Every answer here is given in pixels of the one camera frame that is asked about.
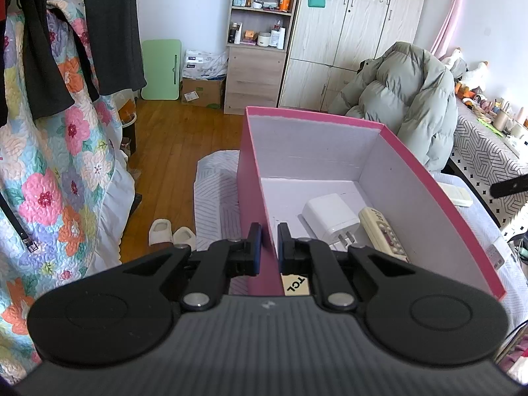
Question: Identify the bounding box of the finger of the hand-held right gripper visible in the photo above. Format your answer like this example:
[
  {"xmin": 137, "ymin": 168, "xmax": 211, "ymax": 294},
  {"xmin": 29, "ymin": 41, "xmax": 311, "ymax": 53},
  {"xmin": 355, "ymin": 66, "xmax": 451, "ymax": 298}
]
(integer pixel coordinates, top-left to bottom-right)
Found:
[{"xmin": 490, "ymin": 174, "xmax": 528, "ymax": 199}]

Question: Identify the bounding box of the cardboard box with green print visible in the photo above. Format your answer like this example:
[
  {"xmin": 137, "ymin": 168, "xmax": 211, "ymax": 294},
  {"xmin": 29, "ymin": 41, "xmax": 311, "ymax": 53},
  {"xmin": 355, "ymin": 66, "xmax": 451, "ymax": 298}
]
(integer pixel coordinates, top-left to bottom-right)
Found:
[{"xmin": 181, "ymin": 76, "xmax": 225, "ymax": 108}]

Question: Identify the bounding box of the geometric patterned tablecloth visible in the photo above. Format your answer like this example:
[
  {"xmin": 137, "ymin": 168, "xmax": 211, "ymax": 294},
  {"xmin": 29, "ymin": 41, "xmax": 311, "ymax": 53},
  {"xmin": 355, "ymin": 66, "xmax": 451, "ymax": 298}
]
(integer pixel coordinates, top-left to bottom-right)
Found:
[{"xmin": 449, "ymin": 95, "xmax": 528, "ymax": 227}]

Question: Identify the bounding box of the light wooden wardrobe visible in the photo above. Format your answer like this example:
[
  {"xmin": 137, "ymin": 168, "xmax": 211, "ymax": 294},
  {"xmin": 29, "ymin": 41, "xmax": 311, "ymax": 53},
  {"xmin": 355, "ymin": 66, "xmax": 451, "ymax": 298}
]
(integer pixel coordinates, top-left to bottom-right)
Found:
[{"xmin": 277, "ymin": 0, "xmax": 430, "ymax": 112}]

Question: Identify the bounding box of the green folding table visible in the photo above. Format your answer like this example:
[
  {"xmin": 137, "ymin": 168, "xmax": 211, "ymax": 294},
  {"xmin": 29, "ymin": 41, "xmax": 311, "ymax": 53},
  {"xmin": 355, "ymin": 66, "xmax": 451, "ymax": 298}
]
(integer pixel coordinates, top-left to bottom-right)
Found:
[{"xmin": 141, "ymin": 39, "xmax": 182, "ymax": 101}]

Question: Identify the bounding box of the black belt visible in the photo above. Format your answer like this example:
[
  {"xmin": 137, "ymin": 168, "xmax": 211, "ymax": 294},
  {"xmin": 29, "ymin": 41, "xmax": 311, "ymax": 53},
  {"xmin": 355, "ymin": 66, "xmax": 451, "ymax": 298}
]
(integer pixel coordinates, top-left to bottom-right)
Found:
[{"xmin": 0, "ymin": 196, "xmax": 38, "ymax": 253}]

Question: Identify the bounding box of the floral quilt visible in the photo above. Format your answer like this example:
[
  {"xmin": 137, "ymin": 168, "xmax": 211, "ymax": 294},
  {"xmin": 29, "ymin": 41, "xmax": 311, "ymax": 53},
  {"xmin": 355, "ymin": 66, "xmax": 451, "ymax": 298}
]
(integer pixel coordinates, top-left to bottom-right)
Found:
[{"xmin": 0, "ymin": 0, "xmax": 137, "ymax": 380}]

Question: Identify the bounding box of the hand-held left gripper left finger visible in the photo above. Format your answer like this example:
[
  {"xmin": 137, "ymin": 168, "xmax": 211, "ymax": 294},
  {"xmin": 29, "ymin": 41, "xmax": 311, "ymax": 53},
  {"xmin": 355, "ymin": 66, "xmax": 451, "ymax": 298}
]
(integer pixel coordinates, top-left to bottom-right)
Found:
[{"xmin": 121, "ymin": 222, "xmax": 263, "ymax": 313}]

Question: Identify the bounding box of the cream slipper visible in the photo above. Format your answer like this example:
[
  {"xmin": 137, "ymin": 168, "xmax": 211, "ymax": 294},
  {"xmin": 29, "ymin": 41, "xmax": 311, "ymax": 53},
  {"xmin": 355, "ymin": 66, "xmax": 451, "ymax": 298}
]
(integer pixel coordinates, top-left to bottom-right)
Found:
[
  {"xmin": 172, "ymin": 227, "xmax": 198, "ymax": 252},
  {"xmin": 148, "ymin": 219, "xmax": 174, "ymax": 246}
]

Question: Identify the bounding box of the wooden shelf unit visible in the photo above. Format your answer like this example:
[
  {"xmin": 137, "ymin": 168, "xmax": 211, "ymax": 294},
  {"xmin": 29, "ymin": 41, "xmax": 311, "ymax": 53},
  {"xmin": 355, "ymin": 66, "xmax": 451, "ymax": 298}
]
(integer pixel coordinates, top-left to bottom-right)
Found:
[{"xmin": 224, "ymin": 0, "xmax": 304, "ymax": 115}]

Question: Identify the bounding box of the white power adapter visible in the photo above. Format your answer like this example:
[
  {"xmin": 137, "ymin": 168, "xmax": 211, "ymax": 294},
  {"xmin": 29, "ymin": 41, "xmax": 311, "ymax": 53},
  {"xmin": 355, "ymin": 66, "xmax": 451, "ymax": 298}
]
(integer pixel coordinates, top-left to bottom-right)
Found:
[{"xmin": 302, "ymin": 193, "xmax": 360, "ymax": 252}]

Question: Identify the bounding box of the pink curtain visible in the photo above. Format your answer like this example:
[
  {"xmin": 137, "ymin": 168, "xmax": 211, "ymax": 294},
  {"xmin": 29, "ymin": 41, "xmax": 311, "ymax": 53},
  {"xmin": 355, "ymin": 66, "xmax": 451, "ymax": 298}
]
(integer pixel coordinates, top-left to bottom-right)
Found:
[{"xmin": 431, "ymin": 0, "xmax": 469, "ymax": 58}]

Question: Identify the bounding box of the off-white remote control with buttons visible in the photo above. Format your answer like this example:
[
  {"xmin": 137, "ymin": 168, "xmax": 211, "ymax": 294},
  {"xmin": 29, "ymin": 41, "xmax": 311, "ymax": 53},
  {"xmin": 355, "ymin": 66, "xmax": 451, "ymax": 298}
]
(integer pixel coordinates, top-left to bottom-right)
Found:
[{"xmin": 358, "ymin": 207, "xmax": 412, "ymax": 264}]

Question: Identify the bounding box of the grey-green puffer jacket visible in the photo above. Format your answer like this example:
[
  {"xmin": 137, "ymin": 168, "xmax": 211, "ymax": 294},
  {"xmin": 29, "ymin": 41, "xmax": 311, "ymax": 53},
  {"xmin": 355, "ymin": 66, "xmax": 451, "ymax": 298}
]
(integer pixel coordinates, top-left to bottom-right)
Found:
[{"xmin": 328, "ymin": 41, "xmax": 456, "ymax": 174}]

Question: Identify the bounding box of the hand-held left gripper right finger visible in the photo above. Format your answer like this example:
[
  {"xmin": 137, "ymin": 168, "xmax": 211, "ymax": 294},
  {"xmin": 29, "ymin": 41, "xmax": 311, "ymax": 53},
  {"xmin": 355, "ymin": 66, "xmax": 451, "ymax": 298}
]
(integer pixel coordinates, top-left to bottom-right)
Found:
[{"xmin": 277, "ymin": 222, "xmax": 416, "ymax": 313}]

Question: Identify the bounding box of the dark grey hanging shirt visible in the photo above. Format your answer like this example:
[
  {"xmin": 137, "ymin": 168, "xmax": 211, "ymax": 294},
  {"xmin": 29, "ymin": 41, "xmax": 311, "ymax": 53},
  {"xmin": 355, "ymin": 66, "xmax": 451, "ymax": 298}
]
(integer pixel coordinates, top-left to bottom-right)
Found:
[{"xmin": 80, "ymin": 0, "xmax": 148, "ymax": 96}]

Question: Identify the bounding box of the pink cardboard box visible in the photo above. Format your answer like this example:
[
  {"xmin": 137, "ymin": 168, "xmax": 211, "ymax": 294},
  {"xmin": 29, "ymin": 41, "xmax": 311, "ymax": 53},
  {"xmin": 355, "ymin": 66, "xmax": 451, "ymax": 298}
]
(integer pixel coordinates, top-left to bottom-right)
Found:
[{"xmin": 236, "ymin": 106, "xmax": 506, "ymax": 302}]

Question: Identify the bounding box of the white goose plush toy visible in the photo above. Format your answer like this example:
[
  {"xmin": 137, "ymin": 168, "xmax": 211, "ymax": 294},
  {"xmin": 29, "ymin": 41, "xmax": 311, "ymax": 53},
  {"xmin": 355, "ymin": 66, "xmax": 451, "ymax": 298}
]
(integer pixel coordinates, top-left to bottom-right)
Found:
[
  {"xmin": 460, "ymin": 61, "xmax": 489, "ymax": 91},
  {"xmin": 441, "ymin": 48, "xmax": 469, "ymax": 79}
]

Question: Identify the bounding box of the long white remote control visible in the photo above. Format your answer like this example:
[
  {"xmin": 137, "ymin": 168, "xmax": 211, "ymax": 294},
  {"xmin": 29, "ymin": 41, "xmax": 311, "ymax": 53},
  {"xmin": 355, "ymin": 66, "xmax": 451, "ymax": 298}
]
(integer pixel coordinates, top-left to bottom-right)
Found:
[{"xmin": 446, "ymin": 185, "xmax": 474, "ymax": 208}]

